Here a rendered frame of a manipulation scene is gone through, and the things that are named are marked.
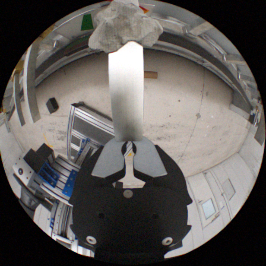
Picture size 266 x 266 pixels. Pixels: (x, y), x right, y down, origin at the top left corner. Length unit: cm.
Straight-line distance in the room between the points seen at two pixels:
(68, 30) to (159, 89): 94
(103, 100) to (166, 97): 75
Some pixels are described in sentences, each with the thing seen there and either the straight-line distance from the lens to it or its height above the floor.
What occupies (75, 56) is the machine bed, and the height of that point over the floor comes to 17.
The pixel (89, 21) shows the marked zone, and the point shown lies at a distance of 31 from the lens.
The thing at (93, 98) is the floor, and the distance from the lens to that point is 104.
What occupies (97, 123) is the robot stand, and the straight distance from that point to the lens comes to 84.
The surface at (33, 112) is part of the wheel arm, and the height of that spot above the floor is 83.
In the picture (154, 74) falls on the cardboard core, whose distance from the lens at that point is 90.
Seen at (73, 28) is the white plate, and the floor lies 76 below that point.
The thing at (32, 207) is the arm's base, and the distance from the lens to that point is 64.
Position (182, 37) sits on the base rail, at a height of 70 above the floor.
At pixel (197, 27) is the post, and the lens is 35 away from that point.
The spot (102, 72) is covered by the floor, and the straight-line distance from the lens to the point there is 100.
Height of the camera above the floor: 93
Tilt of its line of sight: 60 degrees down
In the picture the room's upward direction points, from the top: 178 degrees clockwise
